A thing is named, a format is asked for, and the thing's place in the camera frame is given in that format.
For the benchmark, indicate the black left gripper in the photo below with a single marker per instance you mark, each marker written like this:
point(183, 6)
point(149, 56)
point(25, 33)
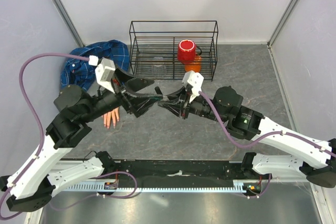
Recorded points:
point(138, 103)

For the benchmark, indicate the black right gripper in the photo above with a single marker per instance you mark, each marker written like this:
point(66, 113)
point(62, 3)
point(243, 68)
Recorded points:
point(181, 105)

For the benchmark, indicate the black nail polish cap brush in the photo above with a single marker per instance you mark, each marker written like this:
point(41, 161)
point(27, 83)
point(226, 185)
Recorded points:
point(159, 93)

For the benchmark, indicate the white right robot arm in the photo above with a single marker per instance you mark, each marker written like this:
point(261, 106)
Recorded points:
point(308, 157)

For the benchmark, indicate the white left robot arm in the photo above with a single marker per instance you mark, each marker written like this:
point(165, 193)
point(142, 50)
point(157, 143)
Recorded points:
point(34, 185)

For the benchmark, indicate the mannequin hand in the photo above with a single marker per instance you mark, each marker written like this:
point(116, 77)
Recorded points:
point(111, 118)

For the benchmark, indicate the clear glass cup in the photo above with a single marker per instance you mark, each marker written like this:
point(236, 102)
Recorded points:
point(158, 67)

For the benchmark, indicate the orange cup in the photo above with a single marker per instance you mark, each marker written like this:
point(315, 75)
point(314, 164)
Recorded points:
point(194, 65)

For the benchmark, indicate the red ceramic mug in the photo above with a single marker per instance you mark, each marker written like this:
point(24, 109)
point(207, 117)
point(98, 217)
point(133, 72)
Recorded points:
point(187, 51)

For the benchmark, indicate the blue plaid shirt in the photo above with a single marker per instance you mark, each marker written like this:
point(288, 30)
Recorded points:
point(82, 74)

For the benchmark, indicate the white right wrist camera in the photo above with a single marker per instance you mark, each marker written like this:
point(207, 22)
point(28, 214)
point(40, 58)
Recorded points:
point(195, 80)

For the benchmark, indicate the black wire rack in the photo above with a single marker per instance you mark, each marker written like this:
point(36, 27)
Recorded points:
point(160, 38)

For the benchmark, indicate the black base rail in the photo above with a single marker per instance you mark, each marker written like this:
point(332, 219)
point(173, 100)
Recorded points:
point(185, 174)

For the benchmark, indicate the aluminium left corner post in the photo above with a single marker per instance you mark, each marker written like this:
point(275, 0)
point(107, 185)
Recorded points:
point(68, 22)

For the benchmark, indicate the aluminium corner post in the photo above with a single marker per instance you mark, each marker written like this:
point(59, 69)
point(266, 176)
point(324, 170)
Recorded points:
point(282, 22)
point(68, 22)

